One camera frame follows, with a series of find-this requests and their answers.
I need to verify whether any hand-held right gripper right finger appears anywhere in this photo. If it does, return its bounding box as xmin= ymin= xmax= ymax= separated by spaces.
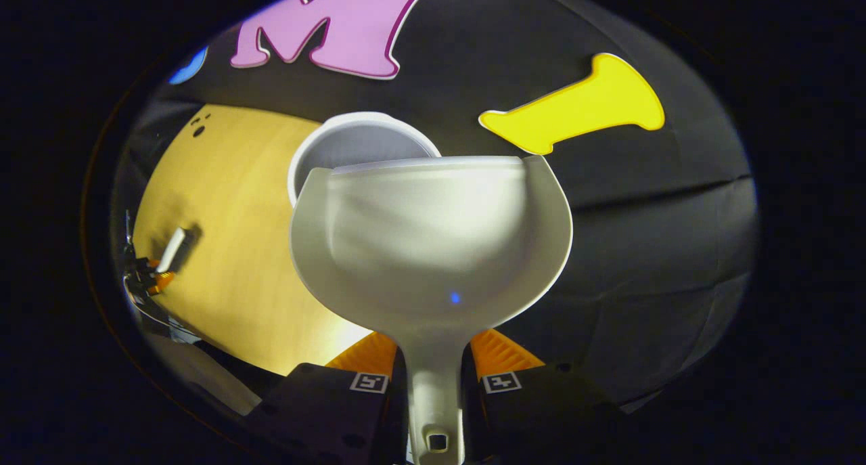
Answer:
xmin=462 ymin=328 xmax=623 ymax=465

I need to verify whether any small grey broom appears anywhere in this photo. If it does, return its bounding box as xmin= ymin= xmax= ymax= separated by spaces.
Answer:
xmin=156 ymin=225 xmax=198 ymax=276

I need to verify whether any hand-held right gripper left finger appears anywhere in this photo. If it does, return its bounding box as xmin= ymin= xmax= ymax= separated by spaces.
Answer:
xmin=247 ymin=330 xmax=407 ymax=465

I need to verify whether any grey fabric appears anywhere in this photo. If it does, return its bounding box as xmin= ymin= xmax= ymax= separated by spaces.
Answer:
xmin=145 ymin=330 xmax=263 ymax=417

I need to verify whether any white ribbed garbage bin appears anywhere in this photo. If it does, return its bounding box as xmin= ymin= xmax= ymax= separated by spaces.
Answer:
xmin=287 ymin=111 xmax=442 ymax=208

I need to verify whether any white dustpan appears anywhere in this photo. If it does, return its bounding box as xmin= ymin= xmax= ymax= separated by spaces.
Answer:
xmin=290 ymin=155 xmax=573 ymax=465

